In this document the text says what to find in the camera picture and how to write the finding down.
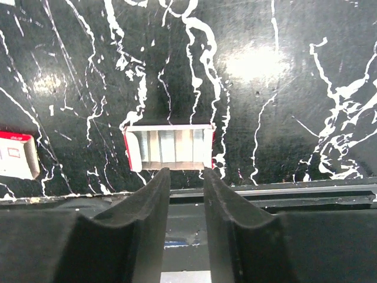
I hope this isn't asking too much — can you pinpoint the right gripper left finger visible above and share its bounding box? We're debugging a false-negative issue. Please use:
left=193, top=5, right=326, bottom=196
left=1, top=168, right=171, bottom=282

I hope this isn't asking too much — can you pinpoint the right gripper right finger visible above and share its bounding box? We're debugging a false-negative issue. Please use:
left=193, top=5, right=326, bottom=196
left=204, top=169, right=376, bottom=282

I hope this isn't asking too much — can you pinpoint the open staple box tray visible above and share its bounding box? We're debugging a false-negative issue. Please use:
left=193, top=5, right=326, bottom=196
left=123, top=124, right=216, bottom=173

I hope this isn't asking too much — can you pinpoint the red white staple box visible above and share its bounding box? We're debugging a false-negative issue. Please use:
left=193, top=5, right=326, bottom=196
left=1, top=131, right=40, bottom=180

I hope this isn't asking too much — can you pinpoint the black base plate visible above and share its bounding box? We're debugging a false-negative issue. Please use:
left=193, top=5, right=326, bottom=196
left=1, top=177, right=376, bottom=273

